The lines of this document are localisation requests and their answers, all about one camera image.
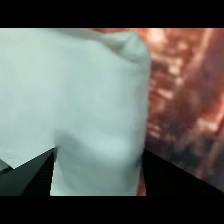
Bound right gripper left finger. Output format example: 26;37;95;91
0;146;58;197

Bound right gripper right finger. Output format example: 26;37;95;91
141;148;224;197

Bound white shirt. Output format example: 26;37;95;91
0;27;153;197

